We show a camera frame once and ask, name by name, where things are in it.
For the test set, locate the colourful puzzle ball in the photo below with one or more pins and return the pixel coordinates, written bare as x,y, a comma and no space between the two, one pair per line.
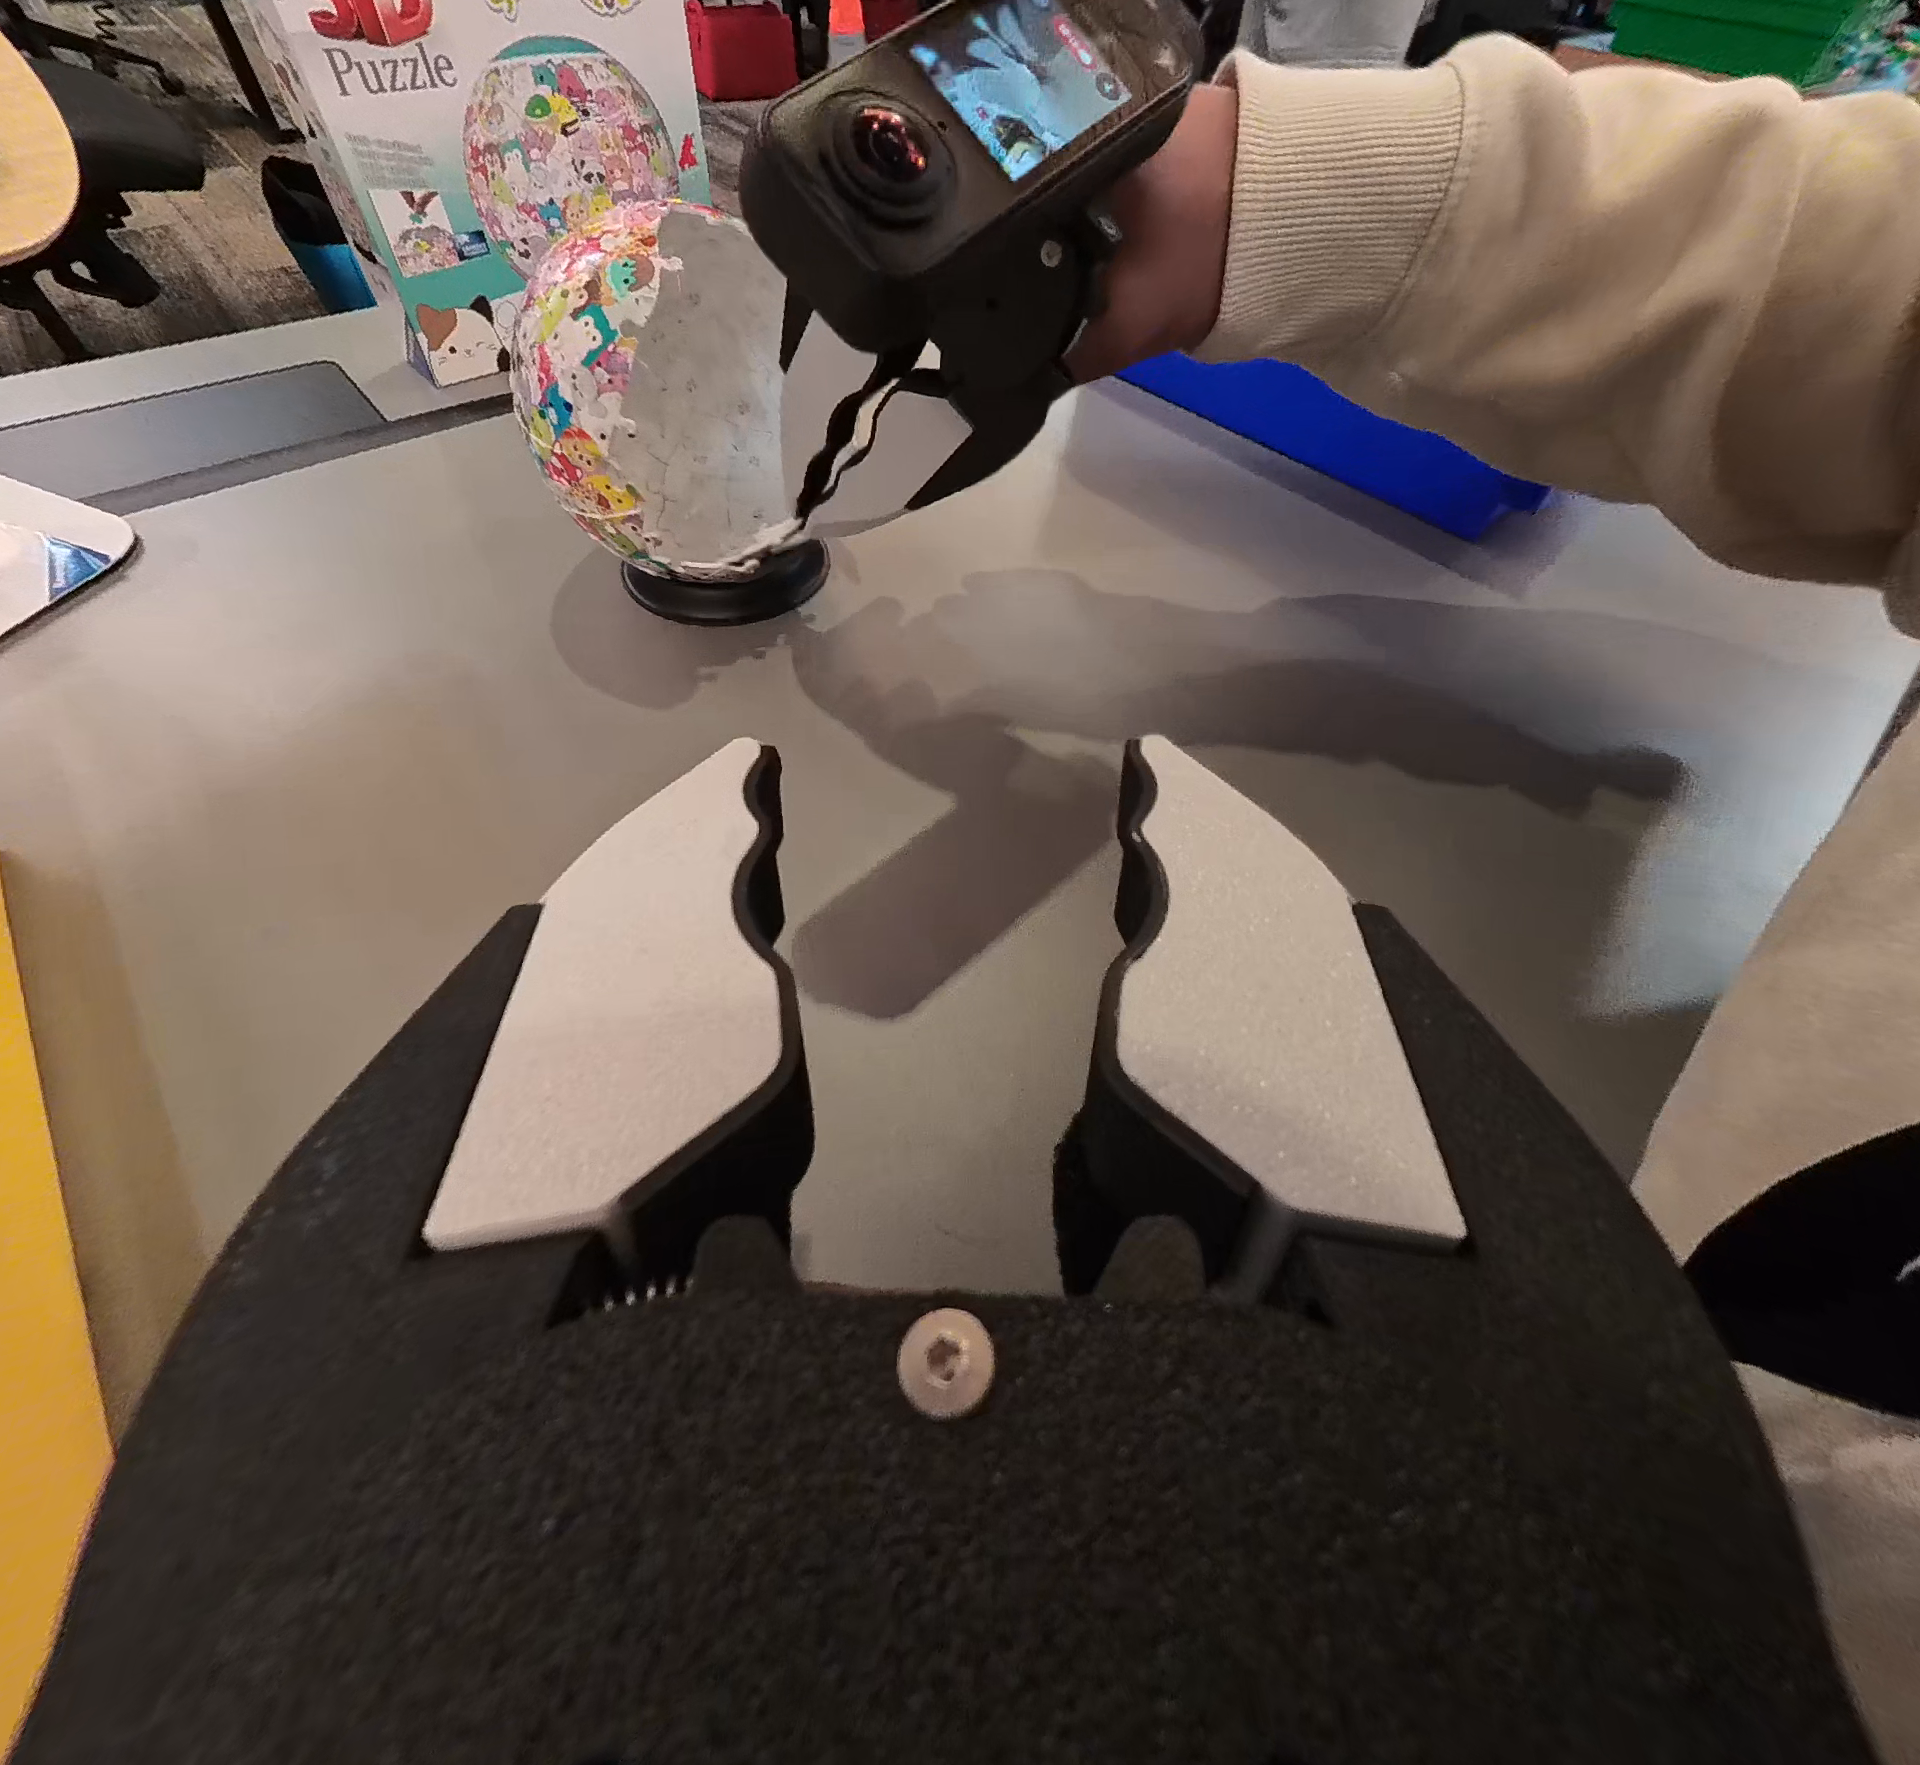
600,371

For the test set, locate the black fabric item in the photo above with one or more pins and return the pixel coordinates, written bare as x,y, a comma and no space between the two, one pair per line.
1815,1270

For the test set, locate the person's right hand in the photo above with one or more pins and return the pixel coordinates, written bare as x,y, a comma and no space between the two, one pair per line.
1170,266

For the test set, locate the blue plastic bin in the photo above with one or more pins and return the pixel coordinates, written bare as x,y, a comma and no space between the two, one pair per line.
1351,438

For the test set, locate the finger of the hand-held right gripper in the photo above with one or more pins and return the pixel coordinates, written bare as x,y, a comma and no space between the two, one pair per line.
834,438
882,412

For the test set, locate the orange traffic cone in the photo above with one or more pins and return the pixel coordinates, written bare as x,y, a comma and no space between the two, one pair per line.
849,12

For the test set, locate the dark waste bin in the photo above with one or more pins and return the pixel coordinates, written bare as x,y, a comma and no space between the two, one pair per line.
308,235

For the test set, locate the round wooden tabletop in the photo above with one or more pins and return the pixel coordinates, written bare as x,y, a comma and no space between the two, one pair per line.
31,162

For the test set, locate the white printed sheet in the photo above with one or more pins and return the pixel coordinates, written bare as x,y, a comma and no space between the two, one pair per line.
46,567

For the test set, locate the person's right forearm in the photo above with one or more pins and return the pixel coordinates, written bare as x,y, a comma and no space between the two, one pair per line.
1575,281

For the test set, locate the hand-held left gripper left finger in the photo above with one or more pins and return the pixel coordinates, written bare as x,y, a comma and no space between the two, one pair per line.
632,1029

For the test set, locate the puzzle box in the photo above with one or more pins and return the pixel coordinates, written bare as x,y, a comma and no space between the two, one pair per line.
375,70

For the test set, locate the black office chair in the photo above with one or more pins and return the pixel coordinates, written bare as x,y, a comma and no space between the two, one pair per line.
104,139

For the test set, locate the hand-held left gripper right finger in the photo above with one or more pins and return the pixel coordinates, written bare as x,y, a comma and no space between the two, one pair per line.
1277,1029

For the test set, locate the round black ball stand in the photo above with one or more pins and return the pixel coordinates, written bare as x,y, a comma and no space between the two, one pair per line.
720,602

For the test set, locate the red plastic bin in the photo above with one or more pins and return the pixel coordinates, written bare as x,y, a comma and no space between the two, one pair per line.
744,56

